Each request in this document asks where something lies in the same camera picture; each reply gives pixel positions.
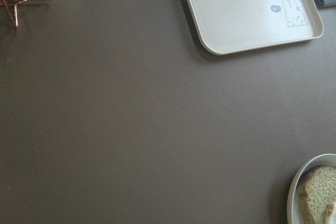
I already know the white round plate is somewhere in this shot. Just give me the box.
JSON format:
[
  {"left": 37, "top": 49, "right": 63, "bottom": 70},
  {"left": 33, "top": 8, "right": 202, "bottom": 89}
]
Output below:
[{"left": 286, "top": 154, "right": 335, "bottom": 224}]

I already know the cream rabbit tray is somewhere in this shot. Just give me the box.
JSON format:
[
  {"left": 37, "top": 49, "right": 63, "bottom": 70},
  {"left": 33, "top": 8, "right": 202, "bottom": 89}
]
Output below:
[{"left": 187, "top": 0, "right": 324, "bottom": 55}]

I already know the bread slice on plate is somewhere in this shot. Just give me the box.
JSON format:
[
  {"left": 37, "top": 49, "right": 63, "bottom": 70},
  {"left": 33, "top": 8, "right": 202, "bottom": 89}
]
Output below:
[{"left": 298, "top": 166, "right": 335, "bottom": 223}]

